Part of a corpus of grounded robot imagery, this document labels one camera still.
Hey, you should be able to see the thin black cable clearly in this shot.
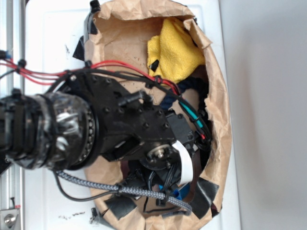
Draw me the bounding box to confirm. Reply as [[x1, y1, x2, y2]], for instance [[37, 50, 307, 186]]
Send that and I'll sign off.
[[54, 171, 120, 201]]

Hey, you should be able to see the grey braided cable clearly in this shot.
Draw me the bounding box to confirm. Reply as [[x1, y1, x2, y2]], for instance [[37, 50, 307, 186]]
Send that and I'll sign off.
[[56, 170, 193, 216]]

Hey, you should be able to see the yellow microfiber cloth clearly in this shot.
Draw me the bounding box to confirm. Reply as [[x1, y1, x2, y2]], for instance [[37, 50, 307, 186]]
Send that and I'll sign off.
[[147, 17, 205, 83]]

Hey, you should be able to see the blue ball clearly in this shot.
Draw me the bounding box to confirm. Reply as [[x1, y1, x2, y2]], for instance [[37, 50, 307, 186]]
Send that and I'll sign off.
[[174, 183, 190, 200]]

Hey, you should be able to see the red wire bundle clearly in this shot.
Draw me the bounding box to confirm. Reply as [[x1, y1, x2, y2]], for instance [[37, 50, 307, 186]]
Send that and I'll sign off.
[[0, 51, 207, 141]]

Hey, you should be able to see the white flat ribbon cable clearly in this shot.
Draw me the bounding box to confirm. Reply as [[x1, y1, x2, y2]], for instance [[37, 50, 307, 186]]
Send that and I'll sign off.
[[172, 141, 194, 187]]

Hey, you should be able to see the white plastic tray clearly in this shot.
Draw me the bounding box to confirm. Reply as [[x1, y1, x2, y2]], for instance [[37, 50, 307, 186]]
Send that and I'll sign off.
[[22, 0, 241, 230]]

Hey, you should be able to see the dark blue twisted rope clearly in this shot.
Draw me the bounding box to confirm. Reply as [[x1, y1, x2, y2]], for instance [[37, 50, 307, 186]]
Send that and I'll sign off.
[[160, 76, 214, 142]]

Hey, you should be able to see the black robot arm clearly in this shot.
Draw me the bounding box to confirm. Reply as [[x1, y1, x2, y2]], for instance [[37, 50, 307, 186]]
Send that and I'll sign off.
[[0, 70, 212, 184]]

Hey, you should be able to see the brown paper bag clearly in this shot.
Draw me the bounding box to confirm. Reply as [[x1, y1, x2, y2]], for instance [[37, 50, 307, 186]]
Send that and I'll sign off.
[[85, 0, 232, 230]]

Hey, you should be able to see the black mounting plate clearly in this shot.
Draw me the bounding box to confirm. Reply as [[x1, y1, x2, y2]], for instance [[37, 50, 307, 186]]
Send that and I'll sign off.
[[0, 153, 11, 175]]

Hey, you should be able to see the aluminium frame rail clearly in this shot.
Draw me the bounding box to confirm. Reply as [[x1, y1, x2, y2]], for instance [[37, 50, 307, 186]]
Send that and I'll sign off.
[[0, 0, 25, 230]]

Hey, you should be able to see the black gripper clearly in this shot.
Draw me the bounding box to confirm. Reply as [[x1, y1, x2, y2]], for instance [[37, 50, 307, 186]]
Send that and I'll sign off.
[[140, 110, 198, 186]]

